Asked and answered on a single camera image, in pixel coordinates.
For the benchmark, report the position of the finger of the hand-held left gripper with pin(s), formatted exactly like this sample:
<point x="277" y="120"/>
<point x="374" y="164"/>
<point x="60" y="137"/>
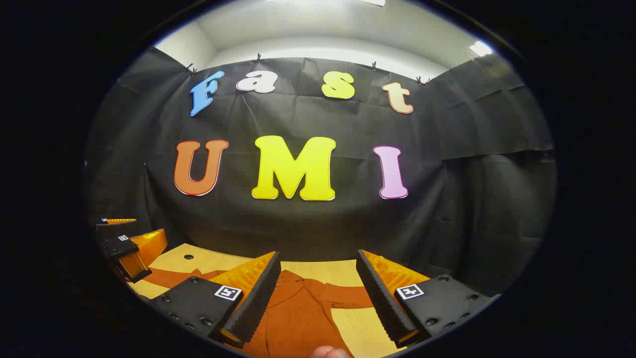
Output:
<point x="119" y="247"/>
<point x="107" y="221"/>

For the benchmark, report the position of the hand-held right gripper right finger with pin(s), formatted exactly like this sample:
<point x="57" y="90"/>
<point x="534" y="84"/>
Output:
<point x="382" y="303"/>

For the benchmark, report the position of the orange button shirt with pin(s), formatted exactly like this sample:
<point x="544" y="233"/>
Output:
<point x="298" y="318"/>

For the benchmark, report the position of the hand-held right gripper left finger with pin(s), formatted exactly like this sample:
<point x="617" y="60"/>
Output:
<point x="258" y="303"/>

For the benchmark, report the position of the black backdrop cloth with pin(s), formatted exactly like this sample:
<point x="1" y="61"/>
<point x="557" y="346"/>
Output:
<point x="348" y="223"/>

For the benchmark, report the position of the ceiling light panel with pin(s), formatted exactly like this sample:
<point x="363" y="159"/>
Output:
<point x="370" y="2"/>
<point x="480" y="48"/>

